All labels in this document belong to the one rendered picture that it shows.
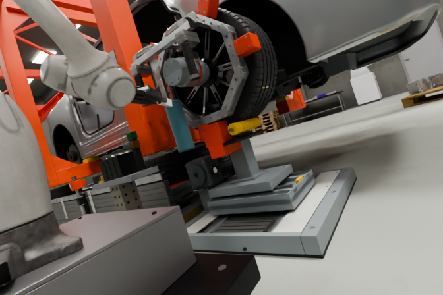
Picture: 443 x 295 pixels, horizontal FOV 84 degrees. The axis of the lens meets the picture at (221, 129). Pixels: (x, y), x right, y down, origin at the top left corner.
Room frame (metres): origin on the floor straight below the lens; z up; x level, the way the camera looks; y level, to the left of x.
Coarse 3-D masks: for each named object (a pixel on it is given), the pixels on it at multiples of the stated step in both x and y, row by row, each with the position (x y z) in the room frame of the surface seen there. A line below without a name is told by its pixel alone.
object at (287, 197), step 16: (288, 176) 1.38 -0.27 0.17; (304, 176) 1.28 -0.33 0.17; (256, 192) 1.27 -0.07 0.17; (272, 192) 1.20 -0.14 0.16; (288, 192) 1.11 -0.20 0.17; (304, 192) 1.23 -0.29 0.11; (208, 208) 1.40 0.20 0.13; (224, 208) 1.33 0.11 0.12; (240, 208) 1.27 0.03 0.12; (256, 208) 1.21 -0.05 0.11; (272, 208) 1.16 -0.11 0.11; (288, 208) 1.11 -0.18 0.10
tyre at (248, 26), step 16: (224, 16) 1.19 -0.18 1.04; (240, 16) 1.21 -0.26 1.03; (240, 32) 1.16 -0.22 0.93; (256, 32) 1.20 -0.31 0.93; (272, 48) 1.29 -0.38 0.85; (256, 64) 1.14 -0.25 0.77; (272, 64) 1.26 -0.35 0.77; (256, 80) 1.16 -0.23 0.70; (272, 80) 1.29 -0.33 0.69; (240, 96) 1.22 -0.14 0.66; (256, 96) 1.20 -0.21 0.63; (240, 112) 1.24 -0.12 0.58; (256, 112) 1.35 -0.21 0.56
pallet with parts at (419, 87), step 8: (416, 80) 4.33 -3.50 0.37; (424, 80) 4.36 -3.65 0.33; (432, 80) 4.27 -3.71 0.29; (440, 80) 4.19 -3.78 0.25; (408, 88) 4.34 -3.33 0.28; (416, 88) 4.23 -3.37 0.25; (424, 88) 4.18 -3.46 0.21; (432, 88) 4.26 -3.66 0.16; (440, 88) 3.80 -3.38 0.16; (408, 96) 4.23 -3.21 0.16; (416, 96) 3.99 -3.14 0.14; (424, 96) 4.51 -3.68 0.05; (432, 96) 4.42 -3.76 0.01; (440, 96) 4.05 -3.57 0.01; (408, 104) 4.09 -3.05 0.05; (416, 104) 4.01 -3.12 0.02
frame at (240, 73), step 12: (192, 12) 1.19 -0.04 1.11; (216, 24) 1.13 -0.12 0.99; (228, 36) 1.10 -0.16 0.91; (228, 48) 1.11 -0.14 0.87; (240, 60) 1.11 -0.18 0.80; (156, 72) 1.40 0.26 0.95; (240, 72) 1.10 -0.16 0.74; (168, 84) 1.43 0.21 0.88; (240, 84) 1.16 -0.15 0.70; (168, 96) 1.40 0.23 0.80; (228, 96) 1.16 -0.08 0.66; (228, 108) 1.17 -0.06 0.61; (192, 120) 1.32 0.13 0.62; (204, 120) 1.28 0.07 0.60; (216, 120) 1.23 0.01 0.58
